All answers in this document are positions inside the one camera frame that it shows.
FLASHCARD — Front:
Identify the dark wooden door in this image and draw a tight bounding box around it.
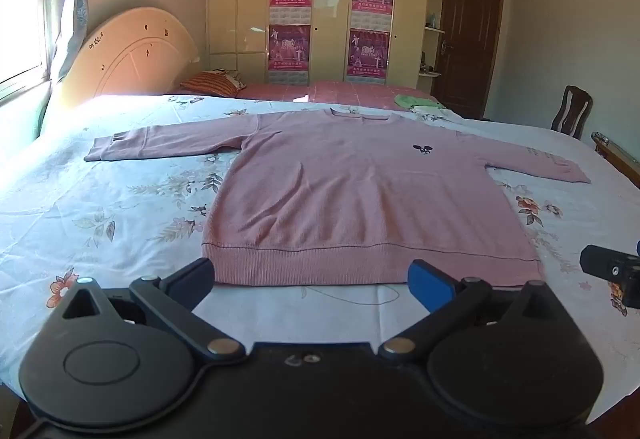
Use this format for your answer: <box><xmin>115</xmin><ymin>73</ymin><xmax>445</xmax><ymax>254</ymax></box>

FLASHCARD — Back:
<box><xmin>434</xmin><ymin>0</ymin><xmax>505</xmax><ymax>119</ymax></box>

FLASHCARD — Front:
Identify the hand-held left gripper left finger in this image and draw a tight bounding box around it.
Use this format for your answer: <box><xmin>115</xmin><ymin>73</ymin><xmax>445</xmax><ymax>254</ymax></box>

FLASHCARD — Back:
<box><xmin>48</xmin><ymin>257</ymin><xmax>247</xmax><ymax>365</ymax></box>

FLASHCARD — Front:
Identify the orange striped pillow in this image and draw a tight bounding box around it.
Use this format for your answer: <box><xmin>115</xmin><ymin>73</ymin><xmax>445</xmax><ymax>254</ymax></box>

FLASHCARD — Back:
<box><xmin>179</xmin><ymin>70</ymin><xmax>247</xmax><ymax>98</ymax></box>

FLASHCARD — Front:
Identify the green folded cloth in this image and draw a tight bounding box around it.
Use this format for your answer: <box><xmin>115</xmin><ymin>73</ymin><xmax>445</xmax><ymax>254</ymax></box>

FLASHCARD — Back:
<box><xmin>393</xmin><ymin>94</ymin><xmax>444</xmax><ymax>110</ymax></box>

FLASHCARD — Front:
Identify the patterned window curtain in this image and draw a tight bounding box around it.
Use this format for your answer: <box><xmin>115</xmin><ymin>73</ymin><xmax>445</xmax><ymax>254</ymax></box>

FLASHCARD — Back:
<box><xmin>44</xmin><ymin>0</ymin><xmax>97</xmax><ymax>83</ymax></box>

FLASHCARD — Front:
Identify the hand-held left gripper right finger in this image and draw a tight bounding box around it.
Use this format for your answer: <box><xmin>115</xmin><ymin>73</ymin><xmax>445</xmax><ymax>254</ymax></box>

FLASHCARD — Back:
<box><xmin>378</xmin><ymin>259</ymin><xmax>572</xmax><ymax>361</ymax></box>

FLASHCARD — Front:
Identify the pink knit sweater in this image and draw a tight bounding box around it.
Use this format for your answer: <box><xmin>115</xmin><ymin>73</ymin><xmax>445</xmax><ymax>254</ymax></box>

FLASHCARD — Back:
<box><xmin>83</xmin><ymin>107</ymin><xmax>592</xmax><ymax>288</ymax></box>

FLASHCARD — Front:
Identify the floral white bed sheet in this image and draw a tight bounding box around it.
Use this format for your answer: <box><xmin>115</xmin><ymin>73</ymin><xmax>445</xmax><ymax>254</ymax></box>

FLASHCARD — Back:
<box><xmin>0</xmin><ymin>94</ymin><xmax>640</xmax><ymax>425</ymax></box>

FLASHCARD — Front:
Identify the cream rounded headboard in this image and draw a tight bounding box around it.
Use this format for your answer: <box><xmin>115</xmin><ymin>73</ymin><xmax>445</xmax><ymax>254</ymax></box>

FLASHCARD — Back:
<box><xmin>50</xmin><ymin>7</ymin><xmax>200</xmax><ymax>107</ymax></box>

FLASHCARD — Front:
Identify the window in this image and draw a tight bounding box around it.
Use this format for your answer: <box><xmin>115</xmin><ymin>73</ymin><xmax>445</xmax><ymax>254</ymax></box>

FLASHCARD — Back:
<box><xmin>0</xmin><ymin>0</ymin><xmax>57</xmax><ymax>86</ymax></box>

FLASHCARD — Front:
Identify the dark wooden chair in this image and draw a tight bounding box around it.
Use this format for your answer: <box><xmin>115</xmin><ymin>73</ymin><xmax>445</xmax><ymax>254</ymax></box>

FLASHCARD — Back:
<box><xmin>550</xmin><ymin>85</ymin><xmax>594</xmax><ymax>141</ymax></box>

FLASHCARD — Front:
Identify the cream corner shelf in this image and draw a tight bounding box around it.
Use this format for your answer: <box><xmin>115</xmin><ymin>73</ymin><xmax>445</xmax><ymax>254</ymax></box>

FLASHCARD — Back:
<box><xmin>419</xmin><ymin>0</ymin><xmax>451</xmax><ymax>79</ymax></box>

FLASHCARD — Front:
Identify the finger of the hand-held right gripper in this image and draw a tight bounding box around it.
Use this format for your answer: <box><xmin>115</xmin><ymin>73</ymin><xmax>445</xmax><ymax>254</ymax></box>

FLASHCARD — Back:
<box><xmin>579</xmin><ymin>244</ymin><xmax>640</xmax><ymax>309</ymax></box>

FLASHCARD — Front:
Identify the wooden furniture edge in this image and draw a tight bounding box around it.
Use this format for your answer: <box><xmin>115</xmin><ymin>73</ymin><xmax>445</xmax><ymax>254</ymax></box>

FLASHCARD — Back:
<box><xmin>591</xmin><ymin>131</ymin><xmax>640</xmax><ymax>189</ymax></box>

